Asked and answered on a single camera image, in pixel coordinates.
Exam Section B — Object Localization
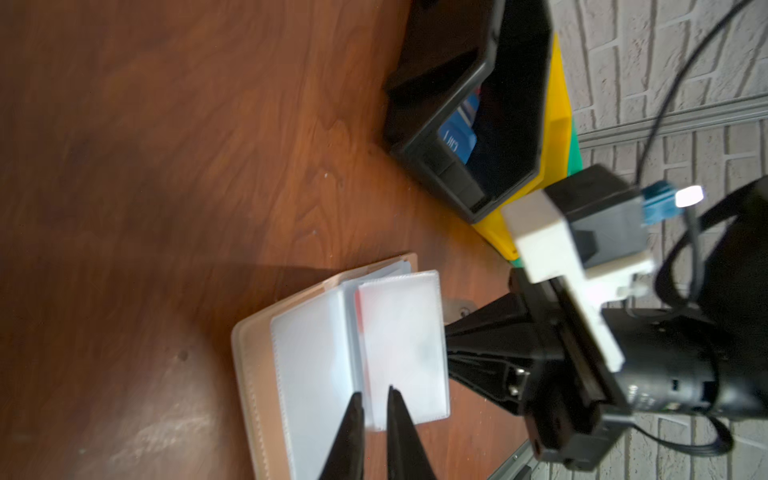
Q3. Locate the blue VIP card in bin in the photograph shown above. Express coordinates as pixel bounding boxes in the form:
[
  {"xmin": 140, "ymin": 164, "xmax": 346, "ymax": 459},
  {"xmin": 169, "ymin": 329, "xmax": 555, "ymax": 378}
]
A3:
[{"xmin": 438, "ymin": 88, "xmax": 480, "ymax": 165}]

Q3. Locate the green plastic bin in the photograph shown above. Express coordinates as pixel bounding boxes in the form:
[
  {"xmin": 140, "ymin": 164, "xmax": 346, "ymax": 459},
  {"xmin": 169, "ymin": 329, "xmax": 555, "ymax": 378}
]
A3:
[{"xmin": 566, "ymin": 121, "xmax": 583, "ymax": 177}]

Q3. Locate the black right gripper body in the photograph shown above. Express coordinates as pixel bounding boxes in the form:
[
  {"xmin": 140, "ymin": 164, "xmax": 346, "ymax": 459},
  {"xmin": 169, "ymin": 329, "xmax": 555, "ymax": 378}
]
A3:
[{"xmin": 517, "ymin": 279, "xmax": 767, "ymax": 471}]

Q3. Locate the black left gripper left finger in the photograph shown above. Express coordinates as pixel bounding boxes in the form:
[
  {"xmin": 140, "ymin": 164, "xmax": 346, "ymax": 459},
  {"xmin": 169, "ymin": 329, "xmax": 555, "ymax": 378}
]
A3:
[{"xmin": 319, "ymin": 392, "xmax": 365, "ymax": 480}]

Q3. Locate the black plastic bin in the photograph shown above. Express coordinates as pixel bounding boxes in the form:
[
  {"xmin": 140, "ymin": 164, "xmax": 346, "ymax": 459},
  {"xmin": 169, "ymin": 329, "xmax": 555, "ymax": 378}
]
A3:
[{"xmin": 383, "ymin": 0, "xmax": 554, "ymax": 224}]

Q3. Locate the yellow plastic bin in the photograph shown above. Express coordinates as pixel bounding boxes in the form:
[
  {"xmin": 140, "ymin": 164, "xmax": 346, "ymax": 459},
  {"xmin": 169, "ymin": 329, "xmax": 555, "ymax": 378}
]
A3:
[{"xmin": 473, "ymin": 34, "xmax": 582, "ymax": 263}]

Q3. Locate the aluminium corner profile right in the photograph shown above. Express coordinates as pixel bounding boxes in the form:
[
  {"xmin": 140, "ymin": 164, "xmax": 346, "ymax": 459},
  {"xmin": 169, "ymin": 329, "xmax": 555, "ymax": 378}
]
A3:
[{"xmin": 578, "ymin": 93, "xmax": 767, "ymax": 149}]

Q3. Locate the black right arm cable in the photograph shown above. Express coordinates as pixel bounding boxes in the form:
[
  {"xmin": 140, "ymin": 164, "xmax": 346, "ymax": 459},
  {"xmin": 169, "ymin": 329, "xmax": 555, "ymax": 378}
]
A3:
[{"xmin": 623, "ymin": 0, "xmax": 757, "ymax": 457}]

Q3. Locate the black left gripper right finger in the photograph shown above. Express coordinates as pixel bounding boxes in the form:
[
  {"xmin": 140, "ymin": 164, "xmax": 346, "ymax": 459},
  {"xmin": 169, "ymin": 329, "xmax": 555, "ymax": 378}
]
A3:
[{"xmin": 387, "ymin": 386, "xmax": 437, "ymax": 480}]

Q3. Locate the white credit card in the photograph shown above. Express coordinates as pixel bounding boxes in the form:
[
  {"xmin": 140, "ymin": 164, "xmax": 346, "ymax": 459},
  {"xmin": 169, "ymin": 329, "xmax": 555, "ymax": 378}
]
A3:
[{"xmin": 355, "ymin": 270, "xmax": 451, "ymax": 432}]

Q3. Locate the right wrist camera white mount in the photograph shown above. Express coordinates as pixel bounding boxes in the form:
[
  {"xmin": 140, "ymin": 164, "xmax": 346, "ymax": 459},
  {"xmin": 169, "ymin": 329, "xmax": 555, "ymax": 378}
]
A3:
[{"xmin": 501, "ymin": 164, "xmax": 705, "ymax": 373}]

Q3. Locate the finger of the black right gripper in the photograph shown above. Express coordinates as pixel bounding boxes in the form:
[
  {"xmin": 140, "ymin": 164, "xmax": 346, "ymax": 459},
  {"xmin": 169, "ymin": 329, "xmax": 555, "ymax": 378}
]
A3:
[{"xmin": 445, "ymin": 293, "xmax": 540, "ymax": 414}]

